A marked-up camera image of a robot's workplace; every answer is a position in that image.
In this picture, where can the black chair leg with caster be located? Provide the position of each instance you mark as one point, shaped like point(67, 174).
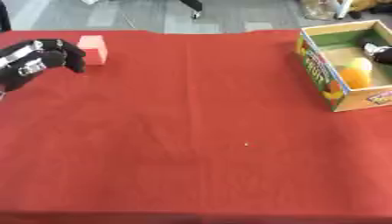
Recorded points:
point(193, 7)

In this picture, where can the orange toy fruit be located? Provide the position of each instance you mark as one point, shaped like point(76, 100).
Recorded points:
point(356, 76)

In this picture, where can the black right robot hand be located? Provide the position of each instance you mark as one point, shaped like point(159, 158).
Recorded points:
point(380, 52)

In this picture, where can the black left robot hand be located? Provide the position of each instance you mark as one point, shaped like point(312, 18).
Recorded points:
point(30, 62)

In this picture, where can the yellow-green toy fruit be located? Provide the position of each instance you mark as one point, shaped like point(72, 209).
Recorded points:
point(362, 63)

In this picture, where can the pink rectangular block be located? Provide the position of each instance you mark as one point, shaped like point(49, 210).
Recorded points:
point(94, 49)

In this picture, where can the tan cardboard box green inside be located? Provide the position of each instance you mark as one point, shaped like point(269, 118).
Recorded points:
point(326, 78)

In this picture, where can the clear plastic bag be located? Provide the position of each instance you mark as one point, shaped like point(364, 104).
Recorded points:
point(319, 8)

